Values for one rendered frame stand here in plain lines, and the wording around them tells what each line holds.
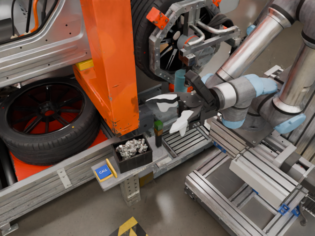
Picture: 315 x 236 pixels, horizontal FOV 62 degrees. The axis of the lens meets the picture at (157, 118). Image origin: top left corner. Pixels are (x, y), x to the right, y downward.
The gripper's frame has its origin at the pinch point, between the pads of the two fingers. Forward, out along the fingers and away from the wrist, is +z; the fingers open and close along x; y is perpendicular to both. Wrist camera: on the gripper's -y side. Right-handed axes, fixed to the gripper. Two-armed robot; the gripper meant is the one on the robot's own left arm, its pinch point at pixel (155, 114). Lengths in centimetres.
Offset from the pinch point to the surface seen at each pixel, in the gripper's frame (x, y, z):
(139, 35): 87, 15, -30
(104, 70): 57, 14, 0
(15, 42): 110, 12, 35
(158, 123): 50, 51, -22
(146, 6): 92, 2, -38
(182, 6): 78, 1, -53
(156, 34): 82, 15, -38
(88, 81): 100, 42, 3
